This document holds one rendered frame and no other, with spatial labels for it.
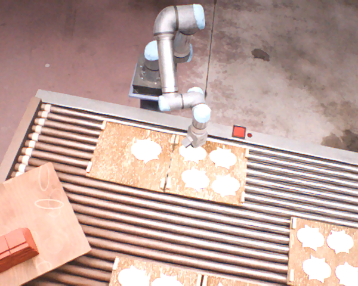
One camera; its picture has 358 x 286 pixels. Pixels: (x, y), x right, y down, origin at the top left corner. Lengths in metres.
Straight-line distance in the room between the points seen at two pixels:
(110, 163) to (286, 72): 2.35
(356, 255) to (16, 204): 1.70
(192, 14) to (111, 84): 1.85
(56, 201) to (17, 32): 2.56
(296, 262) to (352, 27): 3.31
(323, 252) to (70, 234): 1.24
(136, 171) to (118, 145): 0.18
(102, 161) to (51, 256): 0.57
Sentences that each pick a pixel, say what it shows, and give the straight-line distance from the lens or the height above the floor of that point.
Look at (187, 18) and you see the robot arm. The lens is 1.83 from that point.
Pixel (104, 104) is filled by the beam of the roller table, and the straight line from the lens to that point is 2.30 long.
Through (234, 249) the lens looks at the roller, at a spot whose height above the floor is 0.92.
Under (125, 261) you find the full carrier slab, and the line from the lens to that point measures 1.89.
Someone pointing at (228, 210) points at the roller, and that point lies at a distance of 2.03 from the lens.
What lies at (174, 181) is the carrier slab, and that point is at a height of 0.94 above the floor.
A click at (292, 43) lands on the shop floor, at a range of 4.25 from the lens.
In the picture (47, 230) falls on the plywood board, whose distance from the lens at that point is 1.87.
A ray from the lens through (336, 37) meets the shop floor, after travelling 4.56.
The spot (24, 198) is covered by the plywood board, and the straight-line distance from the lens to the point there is 1.95.
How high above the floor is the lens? 2.78
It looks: 60 degrees down
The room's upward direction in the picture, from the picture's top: 11 degrees clockwise
